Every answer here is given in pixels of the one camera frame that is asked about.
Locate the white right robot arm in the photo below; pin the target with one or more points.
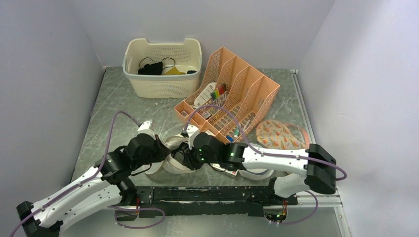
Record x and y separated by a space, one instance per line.
309 169

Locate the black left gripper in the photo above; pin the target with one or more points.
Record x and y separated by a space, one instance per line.
162 150

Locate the black face mask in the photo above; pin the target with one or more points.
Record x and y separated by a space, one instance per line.
154 69

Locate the cream plastic laundry basket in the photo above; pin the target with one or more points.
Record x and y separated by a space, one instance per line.
188 56

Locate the orange patterned fabric bag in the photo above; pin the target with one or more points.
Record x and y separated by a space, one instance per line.
274 134

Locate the white red card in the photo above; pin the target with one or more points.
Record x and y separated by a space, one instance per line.
217 167

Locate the peach plastic desk organizer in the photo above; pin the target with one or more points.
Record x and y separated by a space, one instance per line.
245 91

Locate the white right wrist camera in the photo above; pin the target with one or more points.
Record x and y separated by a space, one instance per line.
191 132

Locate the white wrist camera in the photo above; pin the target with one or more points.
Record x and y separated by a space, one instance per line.
147 127
191 132

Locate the green white glue stick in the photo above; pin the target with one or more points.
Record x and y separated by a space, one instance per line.
236 132

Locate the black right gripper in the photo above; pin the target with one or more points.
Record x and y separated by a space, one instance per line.
189 159

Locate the white mesh laundry bag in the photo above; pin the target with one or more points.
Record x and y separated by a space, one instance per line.
170 164

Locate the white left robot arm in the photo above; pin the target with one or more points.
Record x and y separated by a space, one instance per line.
107 183

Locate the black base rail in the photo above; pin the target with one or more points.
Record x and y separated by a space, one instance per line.
196 201

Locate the yellow cloth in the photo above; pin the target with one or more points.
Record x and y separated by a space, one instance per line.
173 71

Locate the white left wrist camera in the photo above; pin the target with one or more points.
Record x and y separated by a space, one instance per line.
147 127

